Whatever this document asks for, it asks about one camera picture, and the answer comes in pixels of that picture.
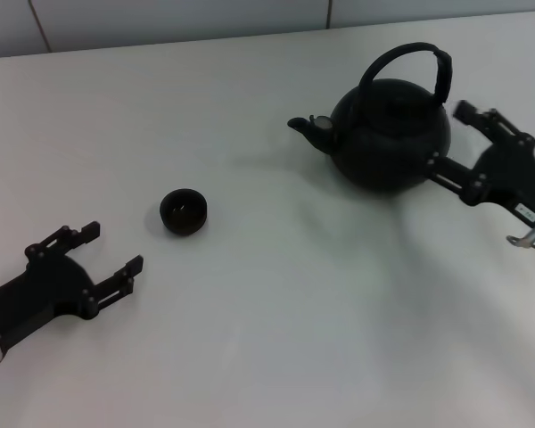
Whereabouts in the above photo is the small black teacup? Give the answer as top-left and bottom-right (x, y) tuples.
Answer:
(159, 188), (209, 236)

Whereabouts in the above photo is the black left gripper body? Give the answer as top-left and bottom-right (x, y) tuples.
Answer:
(0, 257), (95, 351)

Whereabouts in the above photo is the black round teapot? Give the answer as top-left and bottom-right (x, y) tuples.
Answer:
(287, 42), (454, 193)

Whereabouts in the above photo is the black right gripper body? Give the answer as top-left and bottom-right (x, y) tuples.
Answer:
(470, 140), (535, 244)

